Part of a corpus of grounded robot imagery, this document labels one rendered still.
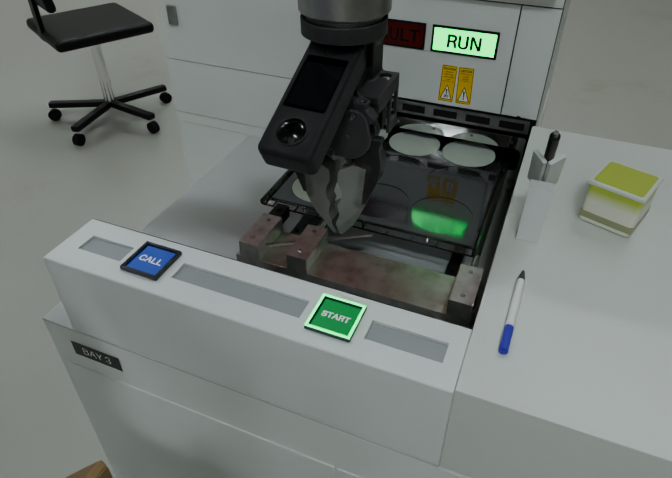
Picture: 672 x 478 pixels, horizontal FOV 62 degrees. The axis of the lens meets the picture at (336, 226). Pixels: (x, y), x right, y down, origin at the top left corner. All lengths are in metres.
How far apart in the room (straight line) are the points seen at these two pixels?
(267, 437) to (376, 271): 0.28
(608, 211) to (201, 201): 0.71
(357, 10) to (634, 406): 0.46
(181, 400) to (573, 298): 0.56
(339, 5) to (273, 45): 0.77
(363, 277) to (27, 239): 1.98
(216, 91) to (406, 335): 0.84
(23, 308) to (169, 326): 1.57
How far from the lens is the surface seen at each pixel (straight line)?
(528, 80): 1.06
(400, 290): 0.81
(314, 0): 0.45
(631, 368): 0.68
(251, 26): 1.21
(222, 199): 1.11
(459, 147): 1.12
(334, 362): 0.63
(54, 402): 1.95
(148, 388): 0.91
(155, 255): 0.77
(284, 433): 0.80
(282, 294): 0.69
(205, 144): 1.42
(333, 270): 0.83
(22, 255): 2.54
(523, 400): 0.61
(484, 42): 1.05
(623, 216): 0.83
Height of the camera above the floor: 1.44
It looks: 37 degrees down
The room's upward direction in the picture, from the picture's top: straight up
